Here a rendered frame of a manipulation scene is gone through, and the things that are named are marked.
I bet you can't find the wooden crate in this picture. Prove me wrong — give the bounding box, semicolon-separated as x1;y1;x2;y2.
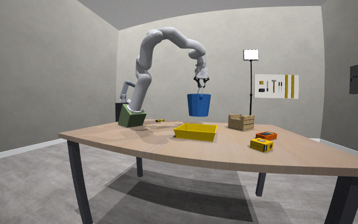
228;114;255;131

